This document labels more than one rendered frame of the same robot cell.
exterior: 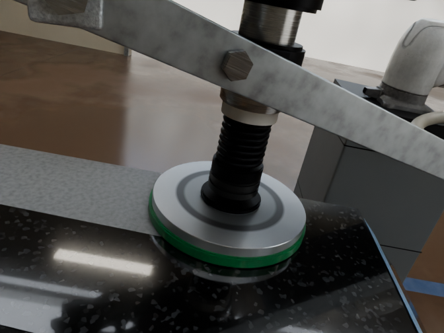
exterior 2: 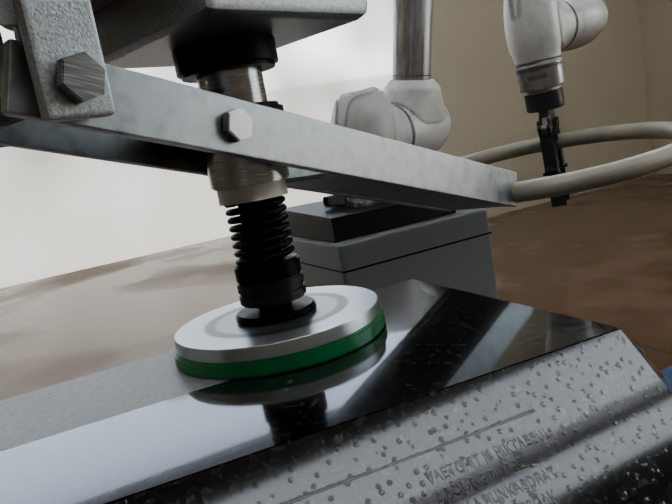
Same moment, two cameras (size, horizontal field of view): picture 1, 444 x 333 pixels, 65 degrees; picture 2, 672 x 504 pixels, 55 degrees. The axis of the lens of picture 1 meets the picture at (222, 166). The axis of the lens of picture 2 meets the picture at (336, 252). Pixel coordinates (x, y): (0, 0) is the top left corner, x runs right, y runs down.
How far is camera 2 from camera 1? 28 cm
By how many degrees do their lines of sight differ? 27
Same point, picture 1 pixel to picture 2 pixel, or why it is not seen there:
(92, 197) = (101, 400)
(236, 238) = (320, 325)
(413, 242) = not seen: hidden behind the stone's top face
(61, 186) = (45, 414)
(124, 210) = (159, 388)
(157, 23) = (151, 102)
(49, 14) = (67, 108)
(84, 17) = (98, 103)
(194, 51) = (193, 121)
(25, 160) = not seen: outside the picture
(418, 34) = (348, 110)
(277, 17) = (244, 77)
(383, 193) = not seen: hidden behind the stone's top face
